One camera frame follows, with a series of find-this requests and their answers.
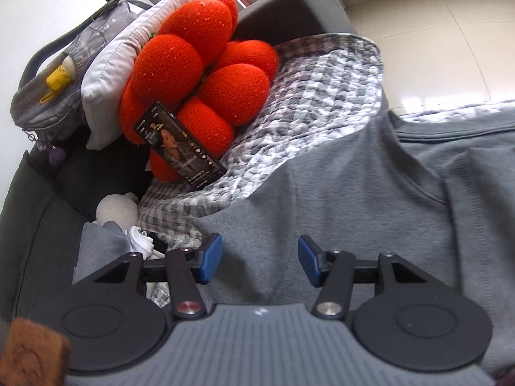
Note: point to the dark grey sofa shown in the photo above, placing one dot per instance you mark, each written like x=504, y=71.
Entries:
x=36, y=225

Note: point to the grey checked quilted blanket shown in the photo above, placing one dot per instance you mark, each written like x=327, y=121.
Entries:
x=314, y=88

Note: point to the yellow clip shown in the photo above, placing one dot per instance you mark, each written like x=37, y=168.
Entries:
x=56, y=80

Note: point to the brown fuzzy cloth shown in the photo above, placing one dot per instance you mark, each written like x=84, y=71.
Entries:
x=32, y=354

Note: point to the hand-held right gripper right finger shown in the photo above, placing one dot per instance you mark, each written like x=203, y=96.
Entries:
x=308, y=259

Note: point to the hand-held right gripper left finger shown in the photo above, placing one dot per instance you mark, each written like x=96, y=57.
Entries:
x=211, y=257

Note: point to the white sock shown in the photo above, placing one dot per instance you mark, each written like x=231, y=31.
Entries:
x=139, y=241

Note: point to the grey backpack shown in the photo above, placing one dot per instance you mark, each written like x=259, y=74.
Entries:
x=52, y=104

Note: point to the red pumpkin cushion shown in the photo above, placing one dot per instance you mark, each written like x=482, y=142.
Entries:
x=173, y=64

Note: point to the grey folded cloth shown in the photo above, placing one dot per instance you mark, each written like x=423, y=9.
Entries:
x=96, y=249

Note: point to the white plush toy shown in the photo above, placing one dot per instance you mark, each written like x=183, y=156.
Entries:
x=116, y=209

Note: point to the grey t-shirt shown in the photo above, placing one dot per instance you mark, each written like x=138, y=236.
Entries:
x=362, y=193

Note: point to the purple pompom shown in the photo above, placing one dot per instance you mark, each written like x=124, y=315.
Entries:
x=54, y=155

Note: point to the white pillow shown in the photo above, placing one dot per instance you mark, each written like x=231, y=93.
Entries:
x=104, y=84

